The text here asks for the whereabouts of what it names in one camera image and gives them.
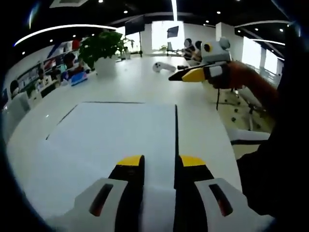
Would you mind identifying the potted green plant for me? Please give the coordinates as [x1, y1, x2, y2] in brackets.
[78, 31, 135, 76]

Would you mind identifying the black desk mat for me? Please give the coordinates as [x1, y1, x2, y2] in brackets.
[45, 101, 179, 189]

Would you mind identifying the black screen on stand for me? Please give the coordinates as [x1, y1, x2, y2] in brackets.
[125, 14, 146, 58]

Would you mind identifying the straight ceiling light strip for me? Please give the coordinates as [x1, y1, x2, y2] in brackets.
[170, 0, 178, 21]

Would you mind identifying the white bound document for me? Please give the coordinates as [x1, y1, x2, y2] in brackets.
[36, 102, 178, 232]

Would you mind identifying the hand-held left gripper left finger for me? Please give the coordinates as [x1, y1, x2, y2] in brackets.
[48, 154, 145, 232]

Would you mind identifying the white wall shelf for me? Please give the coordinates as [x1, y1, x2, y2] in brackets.
[16, 41, 80, 85]

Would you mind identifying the curved ceiling light strip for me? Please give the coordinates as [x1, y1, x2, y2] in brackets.
[14, 24, 118, 46]

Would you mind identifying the grey desk partition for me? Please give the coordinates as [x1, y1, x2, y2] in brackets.
[0, 93, 31, 136]

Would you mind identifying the person's right hand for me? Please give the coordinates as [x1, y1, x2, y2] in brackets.
[209, 60, 256, 90]

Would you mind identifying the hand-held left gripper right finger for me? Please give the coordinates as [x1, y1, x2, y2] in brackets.
[172, 154, 275, 232]

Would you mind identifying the blue tissue box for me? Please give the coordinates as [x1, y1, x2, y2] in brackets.
[70, 72, 88, 87]

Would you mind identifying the ceiling air vent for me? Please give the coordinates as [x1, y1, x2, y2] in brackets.
[49, 0, 89, 8]

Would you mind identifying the small black wall screen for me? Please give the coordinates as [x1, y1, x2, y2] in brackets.
[167, 26, 180, 38]

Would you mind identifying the white chair armrest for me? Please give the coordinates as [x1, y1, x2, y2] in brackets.
[228, 128, 271, 145]

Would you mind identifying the white handheld controller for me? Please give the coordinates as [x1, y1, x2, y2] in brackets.
[152, 62, 177, 73]

